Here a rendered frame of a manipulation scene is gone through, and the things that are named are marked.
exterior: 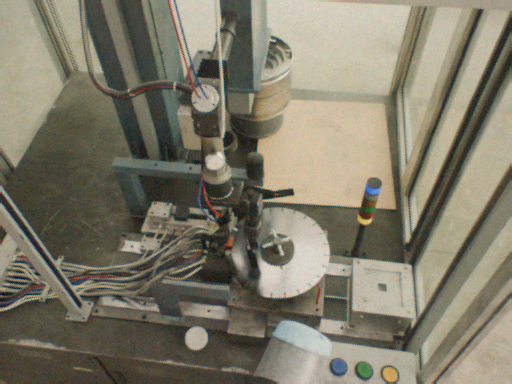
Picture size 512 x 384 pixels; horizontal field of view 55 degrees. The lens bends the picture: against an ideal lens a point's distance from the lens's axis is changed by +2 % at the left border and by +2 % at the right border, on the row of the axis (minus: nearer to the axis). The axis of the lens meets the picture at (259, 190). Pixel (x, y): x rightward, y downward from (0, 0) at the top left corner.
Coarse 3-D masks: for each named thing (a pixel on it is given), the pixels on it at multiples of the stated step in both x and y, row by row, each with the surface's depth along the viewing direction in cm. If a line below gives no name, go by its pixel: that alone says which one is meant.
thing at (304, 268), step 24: (264, 216) 161; (288, 216) 161; (240, 240) 156; (312, 240) 155; (240, 264) 150; (264, 264) 150; (288, 264) 150; (312, 264) 150; (264, 288) 145; (288, 288) 145
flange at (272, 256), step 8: (264, 240) 154; (272, 240) 154; (264, 248) 152; (272, 248) 151; (288, 248) 152; (264, 256) 151; (272, 256) 151; (280, 256) 150; (288, 256) 151; (280, 264) 150
